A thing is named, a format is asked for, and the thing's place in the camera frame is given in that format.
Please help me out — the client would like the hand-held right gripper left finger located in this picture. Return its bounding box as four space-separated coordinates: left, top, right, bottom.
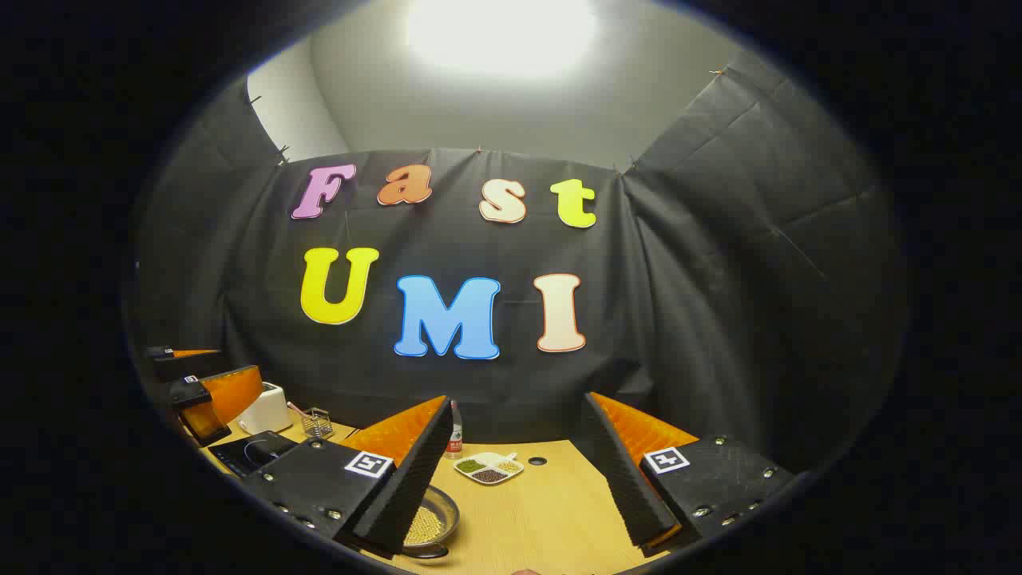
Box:
244 395 454 557

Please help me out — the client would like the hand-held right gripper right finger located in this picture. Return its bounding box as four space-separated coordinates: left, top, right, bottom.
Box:
581 391 798 557

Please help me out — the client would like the pile of soybeans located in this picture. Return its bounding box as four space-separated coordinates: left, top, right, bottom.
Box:
404 505 446 547

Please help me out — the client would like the steel pot with black handle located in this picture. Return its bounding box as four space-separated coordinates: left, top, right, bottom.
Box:
402 484 461 559

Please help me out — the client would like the black induction cooktop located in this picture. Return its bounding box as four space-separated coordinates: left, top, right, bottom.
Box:
209 431 299 478

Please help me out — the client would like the white toaster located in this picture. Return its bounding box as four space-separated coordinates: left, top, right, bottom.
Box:
238 382 292 436

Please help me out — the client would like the white divided dish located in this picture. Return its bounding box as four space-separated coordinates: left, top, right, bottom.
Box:
454 451 525 486

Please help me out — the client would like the black backdrop cloth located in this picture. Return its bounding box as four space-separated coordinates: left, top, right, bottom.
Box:
128 52 907 480

